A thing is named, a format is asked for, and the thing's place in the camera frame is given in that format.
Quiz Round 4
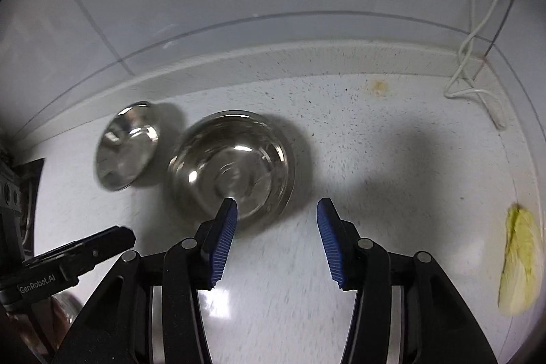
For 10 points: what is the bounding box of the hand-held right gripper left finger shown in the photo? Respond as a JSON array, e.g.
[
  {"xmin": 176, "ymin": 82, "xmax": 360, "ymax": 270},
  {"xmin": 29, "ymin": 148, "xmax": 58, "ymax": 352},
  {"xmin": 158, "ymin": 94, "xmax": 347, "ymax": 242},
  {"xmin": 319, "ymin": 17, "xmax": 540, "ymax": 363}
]
[{"xmin": 51, "ymin": 198, "xmax": 239, "ymax": 364}]

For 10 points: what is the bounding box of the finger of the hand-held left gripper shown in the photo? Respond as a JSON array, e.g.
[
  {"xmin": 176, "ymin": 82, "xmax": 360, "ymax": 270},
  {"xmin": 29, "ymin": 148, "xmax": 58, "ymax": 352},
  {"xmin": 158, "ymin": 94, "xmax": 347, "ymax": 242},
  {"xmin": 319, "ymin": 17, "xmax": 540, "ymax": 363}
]
[{"xmin": 21, "ymin": 225, "xmax": 137, "ymax": 289}]

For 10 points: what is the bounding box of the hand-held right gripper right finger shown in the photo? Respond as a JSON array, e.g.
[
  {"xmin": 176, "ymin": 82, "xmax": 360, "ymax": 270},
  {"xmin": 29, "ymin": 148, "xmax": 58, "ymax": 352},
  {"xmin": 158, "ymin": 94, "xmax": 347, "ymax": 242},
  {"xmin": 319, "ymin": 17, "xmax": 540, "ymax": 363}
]
[{"xmin": 316, "ymin": 198, "xmax": 498, "ymax": 364}]

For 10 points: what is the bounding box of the large steel bowl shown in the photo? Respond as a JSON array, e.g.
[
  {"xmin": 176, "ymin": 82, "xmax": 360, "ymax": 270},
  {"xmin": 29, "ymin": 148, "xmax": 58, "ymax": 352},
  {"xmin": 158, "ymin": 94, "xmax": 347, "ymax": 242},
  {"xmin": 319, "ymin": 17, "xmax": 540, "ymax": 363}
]
[{"xmin": 168, "ymin": 111, "xmax": 296, "ymax": 239}]

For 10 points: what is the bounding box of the medium steel bowl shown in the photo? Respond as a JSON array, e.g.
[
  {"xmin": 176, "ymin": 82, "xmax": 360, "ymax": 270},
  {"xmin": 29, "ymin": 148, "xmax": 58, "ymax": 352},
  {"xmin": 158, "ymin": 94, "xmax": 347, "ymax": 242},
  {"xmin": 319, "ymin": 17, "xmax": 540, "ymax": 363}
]
[{"xmin": 95, "ymin": 102, "xmax": 161, "ymax": 191}]

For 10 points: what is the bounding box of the napa cabbage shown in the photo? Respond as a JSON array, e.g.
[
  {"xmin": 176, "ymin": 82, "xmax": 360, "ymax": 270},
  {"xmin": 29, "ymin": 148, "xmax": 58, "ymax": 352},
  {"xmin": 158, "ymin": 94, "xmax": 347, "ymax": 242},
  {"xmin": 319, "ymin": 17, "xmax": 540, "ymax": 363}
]
[{"xmin": 498, "ymin": 204, "xmax": 545, "ymax": 316}]

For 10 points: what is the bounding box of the white cable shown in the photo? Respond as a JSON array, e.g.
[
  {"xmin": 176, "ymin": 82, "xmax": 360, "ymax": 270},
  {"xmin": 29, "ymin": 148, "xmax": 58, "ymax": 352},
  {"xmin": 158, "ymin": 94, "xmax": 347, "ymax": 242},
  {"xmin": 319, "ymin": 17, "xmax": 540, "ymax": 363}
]
[{"xmin": 444, "ymin": 0, "xmax": 519, "ymax": 130}]

